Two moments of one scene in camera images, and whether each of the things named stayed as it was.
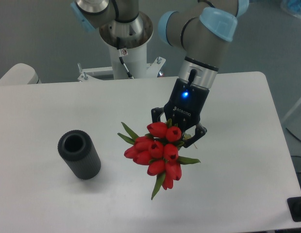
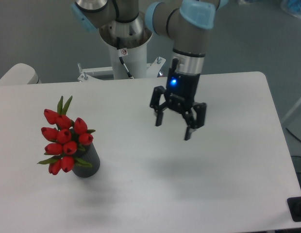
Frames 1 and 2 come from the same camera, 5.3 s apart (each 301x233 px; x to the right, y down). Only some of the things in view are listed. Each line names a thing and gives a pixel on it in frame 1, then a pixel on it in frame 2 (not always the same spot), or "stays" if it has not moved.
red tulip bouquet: [157, 149] → [64, 142]
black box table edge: [297, 207] stays
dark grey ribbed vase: [79, 151] stays
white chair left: [20, 74] stays
